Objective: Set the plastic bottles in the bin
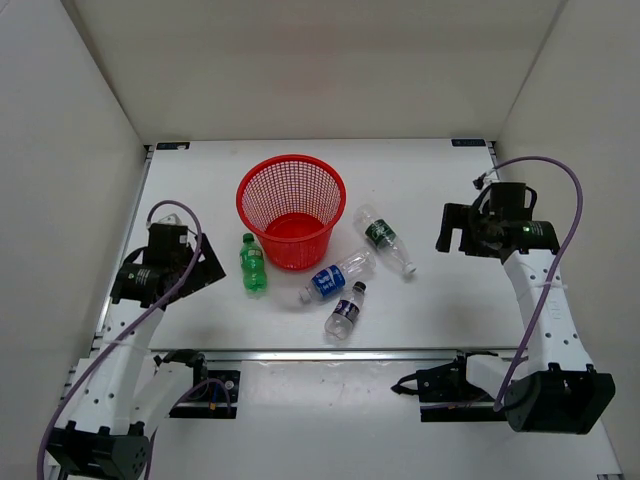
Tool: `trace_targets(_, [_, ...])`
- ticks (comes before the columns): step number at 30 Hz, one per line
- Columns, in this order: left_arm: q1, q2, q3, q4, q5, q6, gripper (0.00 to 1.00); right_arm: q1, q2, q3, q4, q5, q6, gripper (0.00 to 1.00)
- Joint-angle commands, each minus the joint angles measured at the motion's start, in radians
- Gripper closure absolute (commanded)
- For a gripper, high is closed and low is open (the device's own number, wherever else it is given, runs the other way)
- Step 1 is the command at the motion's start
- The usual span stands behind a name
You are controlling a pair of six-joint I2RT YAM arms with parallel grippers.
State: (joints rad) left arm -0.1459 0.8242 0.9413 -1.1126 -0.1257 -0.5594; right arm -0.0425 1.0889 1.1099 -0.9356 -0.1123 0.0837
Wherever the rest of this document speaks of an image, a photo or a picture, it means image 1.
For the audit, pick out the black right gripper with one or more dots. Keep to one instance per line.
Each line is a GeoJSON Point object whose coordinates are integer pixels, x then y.
{"type": "Point", "coordinates": [459, 215]}

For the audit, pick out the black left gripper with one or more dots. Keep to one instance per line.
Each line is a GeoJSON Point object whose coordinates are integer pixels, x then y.
{"type": "Point", "coordinates": [206, 271]}

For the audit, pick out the clear bottle dark green label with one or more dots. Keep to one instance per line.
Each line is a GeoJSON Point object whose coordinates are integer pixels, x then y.
{"type": "Point", "coordinates": [386, 242]}

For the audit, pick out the green plastic soda bottle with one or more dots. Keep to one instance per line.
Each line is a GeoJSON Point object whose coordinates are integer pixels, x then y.
{"type": "Point", "coordinates": [252, 265]}

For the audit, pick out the small clear bottle purple label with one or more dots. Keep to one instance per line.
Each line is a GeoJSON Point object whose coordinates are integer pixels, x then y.
{"type": "Point", "coordinates": [342, 320]}

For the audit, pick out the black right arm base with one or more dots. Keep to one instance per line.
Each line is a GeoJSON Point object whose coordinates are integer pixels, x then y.
{"type": "Point", "coordinates": [445, 396]}

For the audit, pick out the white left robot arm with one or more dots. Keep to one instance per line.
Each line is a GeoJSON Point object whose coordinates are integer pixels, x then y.
{"type": "Point", "coordinates": [106, 427]}

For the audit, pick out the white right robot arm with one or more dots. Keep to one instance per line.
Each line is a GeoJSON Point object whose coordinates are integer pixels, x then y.
{"type": "Point", "coordinates": [553, 387]}

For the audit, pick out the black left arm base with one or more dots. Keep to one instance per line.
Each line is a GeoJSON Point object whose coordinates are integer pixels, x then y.
{"type": "Point", "coordinates": [215, 400]}

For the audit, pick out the red mesh plastic bin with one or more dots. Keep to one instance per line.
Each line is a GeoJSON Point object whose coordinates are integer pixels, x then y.
{"type": "Point", "coordinates": [291, 203]}

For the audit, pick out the right blue table sticker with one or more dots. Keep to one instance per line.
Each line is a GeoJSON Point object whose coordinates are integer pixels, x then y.
{"type": "Point", "coordinates": [468, 142]}

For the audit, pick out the blue table sticker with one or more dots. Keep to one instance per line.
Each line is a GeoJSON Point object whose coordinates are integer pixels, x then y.
{"type": "Point", "coordinates": [468, 142]}
{"type": "Point", "coordinates": [171, 146]}

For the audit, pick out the left blue table sticker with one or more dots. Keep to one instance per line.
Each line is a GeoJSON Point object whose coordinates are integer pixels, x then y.
{"type": "Point", "coordinates": [171, 146]}

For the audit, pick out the clear bottle blue label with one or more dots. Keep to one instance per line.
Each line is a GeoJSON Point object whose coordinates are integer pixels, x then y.
{"type": "Point", "coordinates": [331, 280]}

